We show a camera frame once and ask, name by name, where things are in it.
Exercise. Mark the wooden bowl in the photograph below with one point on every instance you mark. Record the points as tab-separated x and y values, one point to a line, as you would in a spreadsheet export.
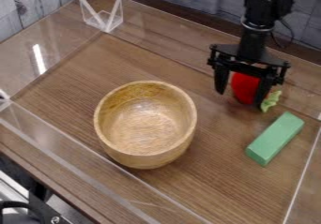
144	122

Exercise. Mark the clear acrylic tray wall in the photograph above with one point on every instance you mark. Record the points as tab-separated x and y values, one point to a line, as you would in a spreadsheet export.
66	153

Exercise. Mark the black metal bracket with bolt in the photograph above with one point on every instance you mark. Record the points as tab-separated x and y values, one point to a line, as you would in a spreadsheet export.
43	212

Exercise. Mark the clear acrylic corner bracket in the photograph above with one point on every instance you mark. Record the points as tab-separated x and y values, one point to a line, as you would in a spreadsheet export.
102	20

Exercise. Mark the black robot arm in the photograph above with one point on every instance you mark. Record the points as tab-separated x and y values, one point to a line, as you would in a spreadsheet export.
249	57

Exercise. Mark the red plush fruit green leaf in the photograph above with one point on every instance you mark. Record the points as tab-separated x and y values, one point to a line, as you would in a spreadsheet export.
243	87

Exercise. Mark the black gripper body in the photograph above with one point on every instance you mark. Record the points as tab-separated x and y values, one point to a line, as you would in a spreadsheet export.
268	65

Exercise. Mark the green rectangular block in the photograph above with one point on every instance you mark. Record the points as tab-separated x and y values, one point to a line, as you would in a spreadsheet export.
274	138

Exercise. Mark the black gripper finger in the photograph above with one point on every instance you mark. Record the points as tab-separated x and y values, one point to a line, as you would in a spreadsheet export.
262	89
221	78

